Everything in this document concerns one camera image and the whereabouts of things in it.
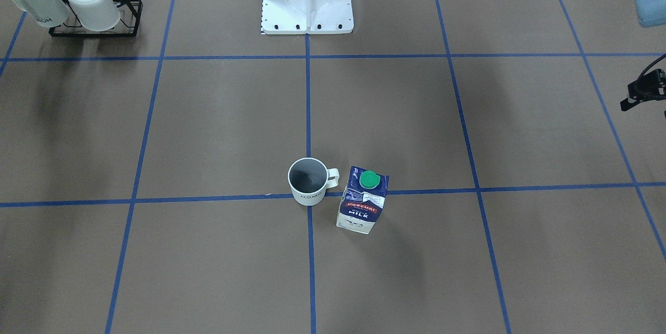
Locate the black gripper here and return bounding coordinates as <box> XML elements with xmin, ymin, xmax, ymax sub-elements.
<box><xmin>619</xmin><ymin>69</ymin><xmax>665</xmax><ymax>112</ymax></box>

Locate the blue white milk carton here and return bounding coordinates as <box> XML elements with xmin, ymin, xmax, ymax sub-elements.
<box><xmin>336</xmin><ymin>166</ymin><xmax>390</xmax><ymax>235</ymax></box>

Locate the white ribbed HOME mug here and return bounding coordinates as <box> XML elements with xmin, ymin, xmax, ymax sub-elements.
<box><xmin>287</xmin><ymin>158</ymin><xmax>340</xmax><ymax>207</ymax></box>

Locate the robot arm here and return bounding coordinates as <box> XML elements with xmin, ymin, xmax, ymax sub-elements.
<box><xmin>619</xmin><ymin>0</ymin><xmax>665</xmax><ymax>112</ymax></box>

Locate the white mug on rack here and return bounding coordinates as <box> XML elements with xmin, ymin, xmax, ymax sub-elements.
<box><xmin>68</xmin><ymin>0</ymin><xmax>121</xmax><ymax>31</ymax></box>

